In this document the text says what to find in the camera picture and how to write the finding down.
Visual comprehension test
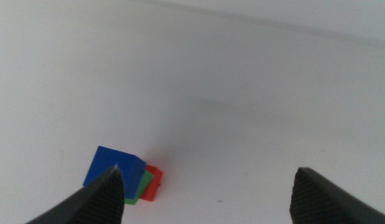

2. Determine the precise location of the red cube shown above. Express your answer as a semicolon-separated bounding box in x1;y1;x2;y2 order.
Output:
139;164;164;202

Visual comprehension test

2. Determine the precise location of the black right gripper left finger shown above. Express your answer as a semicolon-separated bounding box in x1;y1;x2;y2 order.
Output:
24;166;125;224

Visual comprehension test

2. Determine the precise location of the blue cube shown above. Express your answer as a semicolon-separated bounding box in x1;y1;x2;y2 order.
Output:
82;145;147;200

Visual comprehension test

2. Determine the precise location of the green cube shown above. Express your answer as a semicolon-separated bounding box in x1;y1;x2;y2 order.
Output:
124;170;155;205

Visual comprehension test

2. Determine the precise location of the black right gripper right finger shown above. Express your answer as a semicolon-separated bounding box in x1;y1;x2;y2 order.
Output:
289;167;385;224

